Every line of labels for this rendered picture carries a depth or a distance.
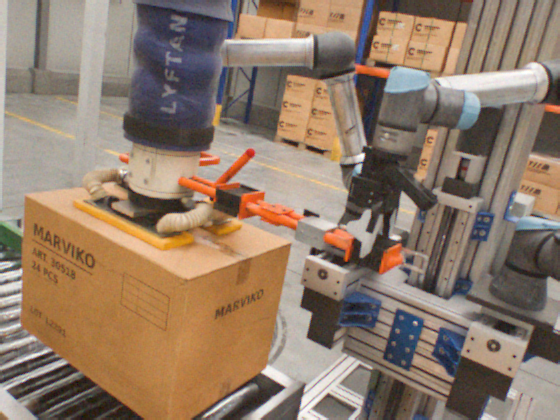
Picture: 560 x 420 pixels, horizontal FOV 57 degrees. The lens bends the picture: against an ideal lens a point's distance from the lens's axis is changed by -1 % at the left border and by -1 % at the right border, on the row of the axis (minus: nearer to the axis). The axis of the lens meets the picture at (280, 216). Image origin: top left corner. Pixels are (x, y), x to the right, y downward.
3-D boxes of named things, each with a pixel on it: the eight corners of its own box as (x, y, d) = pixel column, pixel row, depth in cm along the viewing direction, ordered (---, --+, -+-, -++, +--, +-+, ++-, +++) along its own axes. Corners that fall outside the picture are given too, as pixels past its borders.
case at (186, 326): (19, 326, 149) (23, 194, 137) (129, 289, 181) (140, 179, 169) (166, 435, 119) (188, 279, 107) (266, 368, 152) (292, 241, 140)
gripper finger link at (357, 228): (340, 249, 104) (358, 206, 105) (367, 260, 101) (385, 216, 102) (335, 247, 101) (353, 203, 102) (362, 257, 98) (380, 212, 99)
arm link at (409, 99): (444, 75, 94) (404, 67, 91) (428, 135, 97) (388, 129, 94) (420, 71, 101) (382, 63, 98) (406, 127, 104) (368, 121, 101)
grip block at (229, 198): (210, 209, 121) (213, 185, 119) (236, 203, 129) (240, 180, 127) (238, 220, 117) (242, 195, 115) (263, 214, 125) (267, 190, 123)
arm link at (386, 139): (421, 132, 100) (406, 133, 94) (415, 155, 102) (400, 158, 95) (386, 123, 104) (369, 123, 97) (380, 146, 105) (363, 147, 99)
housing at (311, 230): (292, 239, 111) (296, 220, 110) (308, 234, 117) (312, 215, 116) (320, 251, 108) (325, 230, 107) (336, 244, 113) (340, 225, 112)
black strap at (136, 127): (102, 125, 128) (104, 109, 127) (171, 124, 147) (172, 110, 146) (167, 148, 117) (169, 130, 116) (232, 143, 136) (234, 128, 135)
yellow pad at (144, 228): (71, 206, 135) (73, 188, 133) (103, 201, 143) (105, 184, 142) (163, 252, 118) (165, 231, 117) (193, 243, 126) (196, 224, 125)
